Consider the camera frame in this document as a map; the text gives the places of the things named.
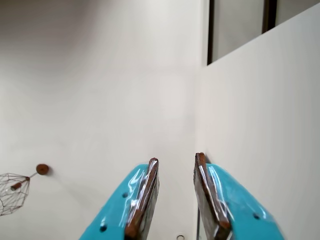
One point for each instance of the small round ceiling fixture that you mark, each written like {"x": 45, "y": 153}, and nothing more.
{"x": 179, "y": 237}

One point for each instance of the dark window frame bar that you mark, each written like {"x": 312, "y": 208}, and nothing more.
{"x": 268, "y": 16}
{"x": 211, "y": 32}

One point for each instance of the wooden ceiling rose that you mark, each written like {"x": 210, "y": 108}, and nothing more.
{"x": 42, "y": 169}

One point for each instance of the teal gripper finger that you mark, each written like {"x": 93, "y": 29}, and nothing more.
{"x": 120, "y": 200}
{"x": 235, "y": 200}

